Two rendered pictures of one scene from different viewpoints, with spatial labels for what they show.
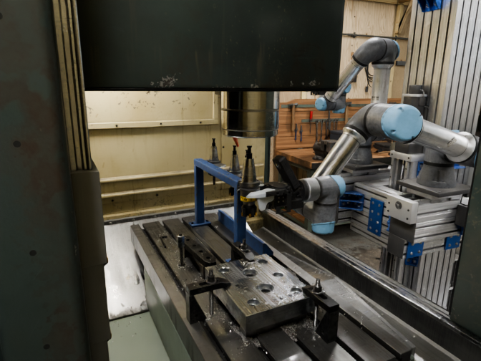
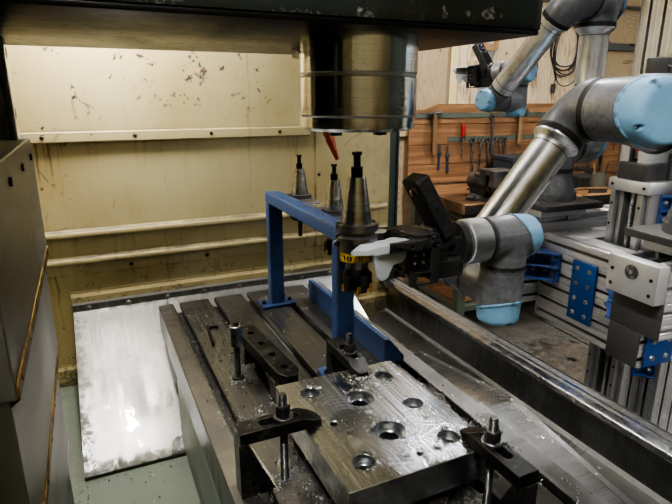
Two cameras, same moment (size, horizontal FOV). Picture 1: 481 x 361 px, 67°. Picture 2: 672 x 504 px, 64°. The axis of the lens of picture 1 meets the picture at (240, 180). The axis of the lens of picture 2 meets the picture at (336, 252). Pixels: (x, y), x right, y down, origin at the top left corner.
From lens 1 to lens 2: 0.27 m
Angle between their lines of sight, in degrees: 2
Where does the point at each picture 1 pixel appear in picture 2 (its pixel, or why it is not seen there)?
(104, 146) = (114, 171)
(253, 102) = (364, 54)
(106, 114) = (116, 115)
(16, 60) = not seen: outside the picture
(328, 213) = (510, 287)
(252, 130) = (361, 115)
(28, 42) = not seen: outside the picture
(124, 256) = (150, 357)
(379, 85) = (588, 64)
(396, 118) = (647, 101)
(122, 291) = (141, 420)
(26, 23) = not seen: outside the picture
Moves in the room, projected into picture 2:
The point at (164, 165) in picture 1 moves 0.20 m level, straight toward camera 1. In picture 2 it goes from (219, 205) to (217, 218)
